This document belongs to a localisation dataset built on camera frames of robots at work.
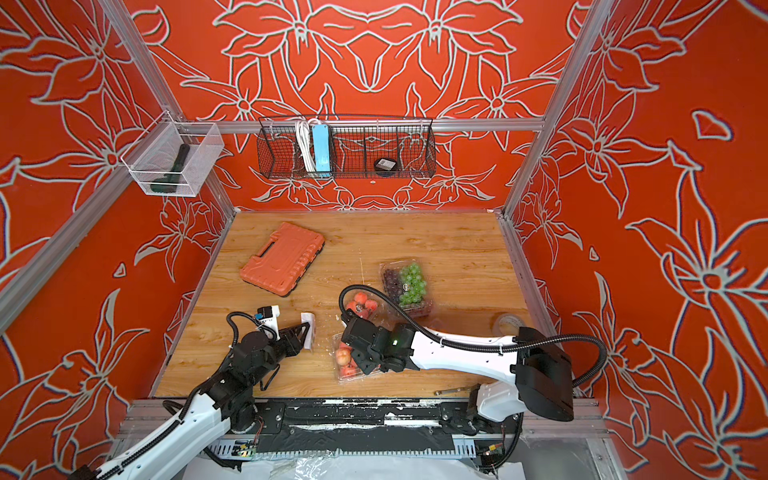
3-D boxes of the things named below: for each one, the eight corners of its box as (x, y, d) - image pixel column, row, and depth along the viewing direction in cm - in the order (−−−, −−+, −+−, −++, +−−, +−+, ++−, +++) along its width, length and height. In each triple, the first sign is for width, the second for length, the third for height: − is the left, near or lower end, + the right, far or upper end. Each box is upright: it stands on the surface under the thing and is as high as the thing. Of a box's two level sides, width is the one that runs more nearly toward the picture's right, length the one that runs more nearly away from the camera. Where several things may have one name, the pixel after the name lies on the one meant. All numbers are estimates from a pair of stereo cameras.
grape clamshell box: (380, 321, 91) (380, 311, 86) (380, 271, 103) (380, 259, 98) (429, 321, 91) (432, 310, 86) (424, 271, 103) (426, 259, 98)
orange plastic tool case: (241, 280, 101) (235, 271, 97) (285, 231, 116) (281, 221, 112) (287, 300, 96) (282, 292, 92) (326, 246, 111) (324, 236, 106)
